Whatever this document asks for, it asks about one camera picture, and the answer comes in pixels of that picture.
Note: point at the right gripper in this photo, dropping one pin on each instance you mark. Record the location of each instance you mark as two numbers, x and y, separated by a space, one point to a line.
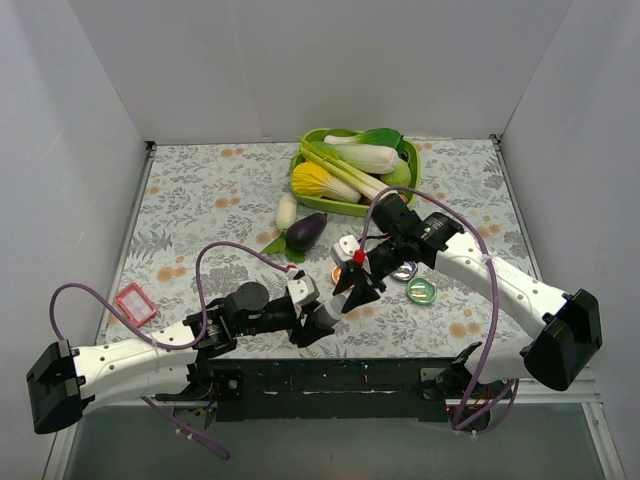
367 270

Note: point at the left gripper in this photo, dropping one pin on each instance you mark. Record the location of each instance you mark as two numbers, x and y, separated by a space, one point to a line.
304 326

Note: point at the yellow round pill case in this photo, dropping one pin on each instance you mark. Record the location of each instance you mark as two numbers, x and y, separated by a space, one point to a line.
335 274

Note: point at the white blue pill bottle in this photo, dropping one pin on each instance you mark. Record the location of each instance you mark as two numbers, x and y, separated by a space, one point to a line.
330 312

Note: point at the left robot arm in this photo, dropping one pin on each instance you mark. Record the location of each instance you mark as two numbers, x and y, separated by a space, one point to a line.
66 382

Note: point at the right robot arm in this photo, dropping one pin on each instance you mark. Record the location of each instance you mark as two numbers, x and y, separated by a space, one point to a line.
564 330

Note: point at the blue round pill case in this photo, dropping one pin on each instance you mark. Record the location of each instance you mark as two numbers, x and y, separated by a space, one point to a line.
405 272

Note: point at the green round pill case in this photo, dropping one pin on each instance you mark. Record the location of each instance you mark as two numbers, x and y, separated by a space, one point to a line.
421 291

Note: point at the purple eggplant toy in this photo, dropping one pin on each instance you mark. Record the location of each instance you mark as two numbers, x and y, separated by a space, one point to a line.
303 234

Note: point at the green plastic tray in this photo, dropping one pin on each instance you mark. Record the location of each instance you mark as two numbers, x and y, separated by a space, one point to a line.
410 155

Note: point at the long white daikon toy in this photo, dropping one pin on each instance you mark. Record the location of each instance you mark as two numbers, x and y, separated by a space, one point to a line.
368 186

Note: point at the white radish toy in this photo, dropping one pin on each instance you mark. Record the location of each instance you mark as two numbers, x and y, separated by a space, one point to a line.
286 212

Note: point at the green cabbage toy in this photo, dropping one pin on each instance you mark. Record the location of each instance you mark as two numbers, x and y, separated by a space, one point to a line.
400 176

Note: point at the yellow napa cabbage toy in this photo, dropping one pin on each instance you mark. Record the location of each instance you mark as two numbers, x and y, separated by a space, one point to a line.
310 179

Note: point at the green celery stalk toy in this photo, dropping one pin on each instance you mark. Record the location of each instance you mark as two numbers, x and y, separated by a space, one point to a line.
335 166

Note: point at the bok choy toy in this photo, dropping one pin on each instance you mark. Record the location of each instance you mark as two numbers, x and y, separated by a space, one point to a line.
375 151

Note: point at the floral table mat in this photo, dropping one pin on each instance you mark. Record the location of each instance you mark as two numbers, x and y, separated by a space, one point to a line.
208 209

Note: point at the pink square pill box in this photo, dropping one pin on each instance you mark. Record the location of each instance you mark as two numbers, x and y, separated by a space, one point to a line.
135 305

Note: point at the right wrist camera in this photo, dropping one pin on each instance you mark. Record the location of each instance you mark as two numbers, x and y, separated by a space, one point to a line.
348 249

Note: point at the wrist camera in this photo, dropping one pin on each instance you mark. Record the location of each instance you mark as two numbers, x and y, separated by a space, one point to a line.
301 288
348 249

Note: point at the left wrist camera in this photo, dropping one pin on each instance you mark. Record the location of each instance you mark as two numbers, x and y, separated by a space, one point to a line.
301 288

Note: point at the black base frame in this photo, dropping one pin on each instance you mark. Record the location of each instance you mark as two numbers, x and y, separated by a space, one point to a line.
378 388

